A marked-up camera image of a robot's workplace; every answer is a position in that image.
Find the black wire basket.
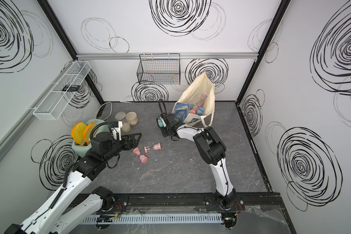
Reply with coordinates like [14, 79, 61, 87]
[136, 53, 181, 85]

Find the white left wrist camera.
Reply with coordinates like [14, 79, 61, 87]
[110, 121, 123, 141]

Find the canvas bag with starry print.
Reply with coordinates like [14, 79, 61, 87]
[172, 72, 215, 127]

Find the yellow toast slice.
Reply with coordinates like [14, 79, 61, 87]
[82, 122, 97, 145]
[71, 122, 87, 145]

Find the white wire shelf basket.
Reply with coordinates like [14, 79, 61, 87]
[33, 60, 91, 121]

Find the white slotted cable duct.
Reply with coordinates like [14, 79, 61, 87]
[81, 213, 223, 225]

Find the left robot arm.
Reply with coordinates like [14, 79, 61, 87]
[5, 132, 142, 234]

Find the yellow toast slice left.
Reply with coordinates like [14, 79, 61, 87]
[71, 122, 87, 145]

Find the pink hourglass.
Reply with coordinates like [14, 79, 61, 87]
[133, 148, 148, 163]
[144, 143, 161, 153]

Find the mint green toaster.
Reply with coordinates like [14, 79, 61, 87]
[72, 119, 109, 158]

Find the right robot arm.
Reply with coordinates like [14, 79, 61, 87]
[156, 114, 236, 210]

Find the yellow toast slice right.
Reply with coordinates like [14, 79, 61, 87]
[82, 122, 97, 145]

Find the tall glass jar with rice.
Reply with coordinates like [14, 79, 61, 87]
[115, 112, 131, 133]

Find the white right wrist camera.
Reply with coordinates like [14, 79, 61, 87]
[160, 117, 167, 127]

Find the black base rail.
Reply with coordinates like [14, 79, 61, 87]
[113, 192, 284, 211]

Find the white power cable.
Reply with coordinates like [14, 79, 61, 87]
[95, 101, 113, 121]

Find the short jar with beige lid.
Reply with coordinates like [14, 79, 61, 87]
[126, 112, 138, 126]

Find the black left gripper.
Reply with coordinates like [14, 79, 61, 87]
[103, 132, 141, 163]

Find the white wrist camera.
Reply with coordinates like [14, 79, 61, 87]
[110, 121, 123, 141]
[160, 117, 167, 127]

